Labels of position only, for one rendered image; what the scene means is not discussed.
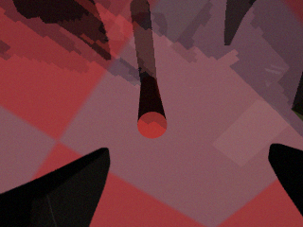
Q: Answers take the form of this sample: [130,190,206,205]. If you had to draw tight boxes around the red peg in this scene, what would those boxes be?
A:
[137,76,167,138]

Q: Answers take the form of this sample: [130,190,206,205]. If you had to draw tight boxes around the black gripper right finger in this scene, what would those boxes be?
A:
[268,144,303,216]

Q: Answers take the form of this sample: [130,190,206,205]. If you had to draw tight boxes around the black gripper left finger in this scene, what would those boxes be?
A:
[0,148,110,227]

